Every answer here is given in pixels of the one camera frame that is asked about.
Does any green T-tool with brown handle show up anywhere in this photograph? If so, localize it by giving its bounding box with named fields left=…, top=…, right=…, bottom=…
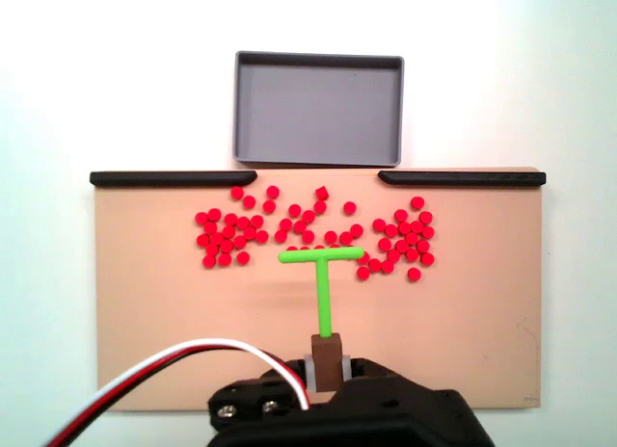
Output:
left=278, top=247, right=365, bottom=393

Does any beige board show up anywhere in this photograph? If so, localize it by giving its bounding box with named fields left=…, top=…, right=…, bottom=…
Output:
left=91, top=166, right=546, bottom=412

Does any grey tray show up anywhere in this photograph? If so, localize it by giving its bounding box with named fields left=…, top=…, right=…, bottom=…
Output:
left=230, top=50, right=405, bottom=168

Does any red white black servo cable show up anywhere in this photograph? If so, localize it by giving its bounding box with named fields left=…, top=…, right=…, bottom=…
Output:
left=45, top=338, right=310, bottom=447

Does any black rail strip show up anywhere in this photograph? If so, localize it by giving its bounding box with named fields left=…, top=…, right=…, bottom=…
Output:
left=378, top=170, right=548, bottom=187
left=90, top=171, right=259, bottom=187

